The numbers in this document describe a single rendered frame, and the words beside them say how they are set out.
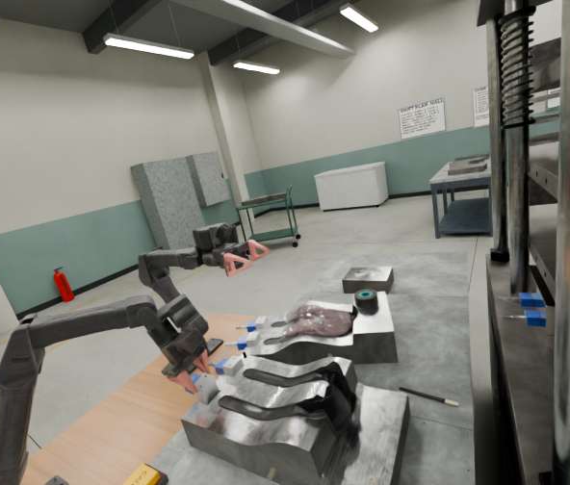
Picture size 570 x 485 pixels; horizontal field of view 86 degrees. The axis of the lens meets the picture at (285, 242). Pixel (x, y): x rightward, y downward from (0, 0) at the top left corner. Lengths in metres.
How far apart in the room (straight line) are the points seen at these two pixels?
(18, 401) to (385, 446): 0.76
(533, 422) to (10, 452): 1.13
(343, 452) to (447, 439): 0.24
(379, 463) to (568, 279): 0.46
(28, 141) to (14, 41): 1.49
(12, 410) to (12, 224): 5.30
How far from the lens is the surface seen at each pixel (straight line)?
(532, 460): 0.89
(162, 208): 6.48
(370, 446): 0.76
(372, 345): 1.00
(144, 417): 1.15
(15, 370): 0.85
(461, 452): 0.85
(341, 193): 7.41
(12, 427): 0.94
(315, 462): 0.70
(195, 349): 0.79
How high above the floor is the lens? 1.45
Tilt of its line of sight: 15 degrees down
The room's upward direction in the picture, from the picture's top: 12 degrees counter-clockwise
